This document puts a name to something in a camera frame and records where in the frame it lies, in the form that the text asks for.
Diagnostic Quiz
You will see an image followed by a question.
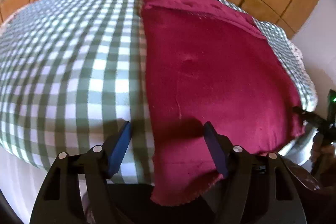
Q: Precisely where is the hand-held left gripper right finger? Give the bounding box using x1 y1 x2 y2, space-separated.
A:
203 121 307 224

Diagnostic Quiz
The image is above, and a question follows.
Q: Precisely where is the green checked bed sheet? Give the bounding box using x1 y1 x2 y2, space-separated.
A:
0 0 317 173

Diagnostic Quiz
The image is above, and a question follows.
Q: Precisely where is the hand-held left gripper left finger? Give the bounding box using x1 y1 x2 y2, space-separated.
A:
29 120 132 224

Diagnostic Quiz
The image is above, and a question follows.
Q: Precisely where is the dark red garment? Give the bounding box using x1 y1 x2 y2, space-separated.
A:
140 0 306 207

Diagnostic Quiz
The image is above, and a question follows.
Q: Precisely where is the white mattress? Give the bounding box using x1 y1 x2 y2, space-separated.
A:
0 145 90 224

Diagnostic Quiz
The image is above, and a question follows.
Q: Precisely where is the person's right hand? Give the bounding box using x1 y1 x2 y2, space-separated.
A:
311 132 336 169

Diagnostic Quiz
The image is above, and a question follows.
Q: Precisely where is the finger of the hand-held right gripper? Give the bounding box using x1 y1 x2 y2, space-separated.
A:
293 106 328 132

